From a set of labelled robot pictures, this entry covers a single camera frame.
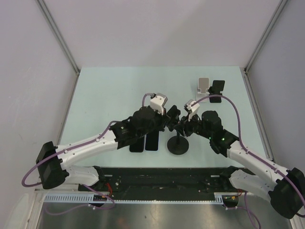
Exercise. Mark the black phone stand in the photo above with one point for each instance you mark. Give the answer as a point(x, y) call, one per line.
point(216, 89)

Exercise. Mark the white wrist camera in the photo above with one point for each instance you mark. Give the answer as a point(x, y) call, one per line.
point(158, 102)
point(191, 107)

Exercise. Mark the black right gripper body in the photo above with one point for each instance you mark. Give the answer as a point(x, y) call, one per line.
point(195, 125)

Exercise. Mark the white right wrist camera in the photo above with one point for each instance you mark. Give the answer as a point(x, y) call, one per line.
point(191, 107)

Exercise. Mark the right aluminium frame post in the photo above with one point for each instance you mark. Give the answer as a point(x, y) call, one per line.
point(267, 32)

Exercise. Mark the white slotted cable duct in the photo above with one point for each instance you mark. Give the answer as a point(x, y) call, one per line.
point(197, 198)

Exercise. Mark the left aluminium frame post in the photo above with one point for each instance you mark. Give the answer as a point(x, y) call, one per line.
point(57, 34)

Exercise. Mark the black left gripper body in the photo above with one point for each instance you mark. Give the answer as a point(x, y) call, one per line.
point(157, 122)

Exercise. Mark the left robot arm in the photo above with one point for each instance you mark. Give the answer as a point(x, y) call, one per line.
point(56, 164)

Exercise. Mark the black phone light blue case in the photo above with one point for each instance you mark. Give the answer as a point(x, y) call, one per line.
point(152, 141)

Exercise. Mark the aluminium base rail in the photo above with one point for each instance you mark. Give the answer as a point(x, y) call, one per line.
point(59, 187)

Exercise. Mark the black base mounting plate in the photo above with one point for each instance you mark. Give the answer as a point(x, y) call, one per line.
point(170, 181)

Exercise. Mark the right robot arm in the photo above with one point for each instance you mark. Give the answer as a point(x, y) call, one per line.
point(283, 188)

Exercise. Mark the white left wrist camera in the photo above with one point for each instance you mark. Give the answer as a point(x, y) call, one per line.
point(158, 102)

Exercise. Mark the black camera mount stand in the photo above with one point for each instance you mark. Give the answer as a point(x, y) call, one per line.
point(178, 145)

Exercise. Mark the aluminium frame post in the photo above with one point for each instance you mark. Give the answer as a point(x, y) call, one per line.
point(57, 34)
point(267, 32)

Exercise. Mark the white phone stand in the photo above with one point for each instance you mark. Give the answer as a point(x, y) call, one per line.
point(202, 88)

